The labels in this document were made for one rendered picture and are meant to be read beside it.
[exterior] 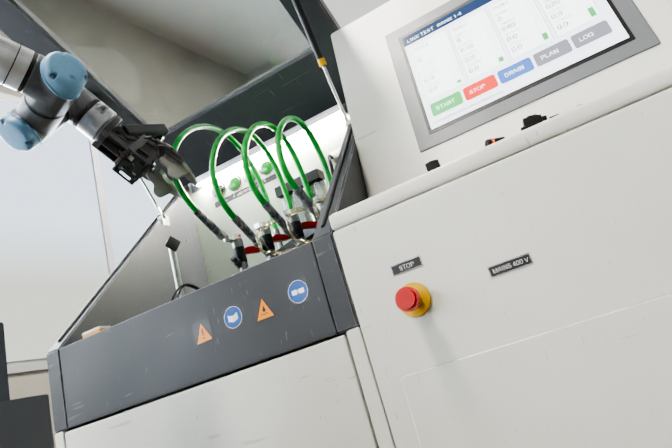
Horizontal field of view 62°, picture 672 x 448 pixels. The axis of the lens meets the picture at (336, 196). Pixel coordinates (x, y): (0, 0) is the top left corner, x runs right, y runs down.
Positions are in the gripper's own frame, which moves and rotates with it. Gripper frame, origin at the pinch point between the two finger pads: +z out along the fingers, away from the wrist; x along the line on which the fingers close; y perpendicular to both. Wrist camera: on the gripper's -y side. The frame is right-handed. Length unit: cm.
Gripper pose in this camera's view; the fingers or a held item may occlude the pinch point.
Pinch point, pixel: (187, 185)
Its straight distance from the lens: 127.3
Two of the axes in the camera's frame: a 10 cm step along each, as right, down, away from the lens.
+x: 6.6, -6.1, -4.4
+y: -1.4, 4.8, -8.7
